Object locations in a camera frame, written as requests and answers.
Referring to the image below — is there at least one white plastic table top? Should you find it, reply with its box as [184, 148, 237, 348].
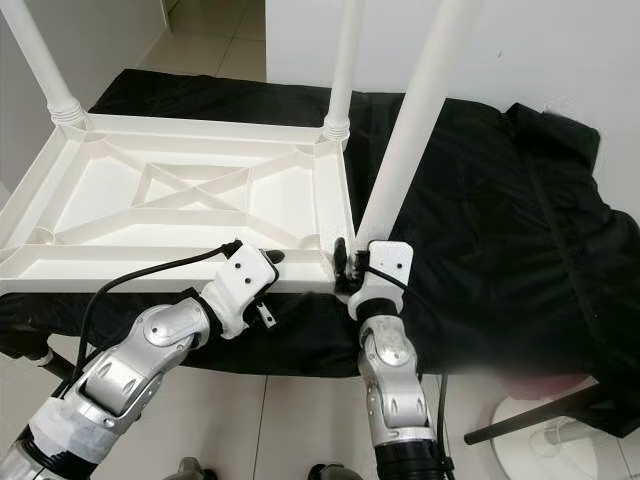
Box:
[0, 110, 359, 296]

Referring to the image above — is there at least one white plastic table leg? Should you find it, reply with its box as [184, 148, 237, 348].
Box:
[352, 0, 481, 263]
[322, 0, 366, 141]
[0, 0, 88, 126]

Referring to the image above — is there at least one grey robot left foot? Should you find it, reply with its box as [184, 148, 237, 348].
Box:
[175, 457, 211, 480]

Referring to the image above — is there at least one grey robot foot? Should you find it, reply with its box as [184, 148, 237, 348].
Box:
[308, 462, 361, 480]
[175, 457, 211, 480]

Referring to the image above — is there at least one grey robot right foot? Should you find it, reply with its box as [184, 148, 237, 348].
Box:
[308, 462, 361, 480]

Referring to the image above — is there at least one black cloth table cover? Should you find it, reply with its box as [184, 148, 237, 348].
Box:
[0, 68, 640, 436]

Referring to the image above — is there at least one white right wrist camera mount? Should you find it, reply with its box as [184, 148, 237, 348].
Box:
[348, 240, 414, 321]

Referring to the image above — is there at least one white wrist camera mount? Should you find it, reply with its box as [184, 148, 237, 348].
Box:
[348, 240, 414, 321]
[200, 243, 276, 339]

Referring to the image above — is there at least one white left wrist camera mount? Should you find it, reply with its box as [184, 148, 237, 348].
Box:
[200, 243, 276, 339]

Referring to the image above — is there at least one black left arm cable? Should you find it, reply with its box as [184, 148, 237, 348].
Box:
[75, 238, 243, 396]

